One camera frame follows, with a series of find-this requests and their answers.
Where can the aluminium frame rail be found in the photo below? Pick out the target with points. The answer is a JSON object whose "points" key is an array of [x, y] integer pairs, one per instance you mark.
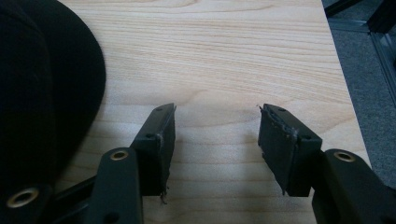
{"points": [[386, 59]]}

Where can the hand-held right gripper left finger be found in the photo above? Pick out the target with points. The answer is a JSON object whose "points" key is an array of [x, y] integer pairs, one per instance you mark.
{"points": [[154, 155]]}

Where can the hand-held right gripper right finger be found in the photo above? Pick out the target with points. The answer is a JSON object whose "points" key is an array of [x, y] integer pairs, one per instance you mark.
{"points": [[281, 149]]}

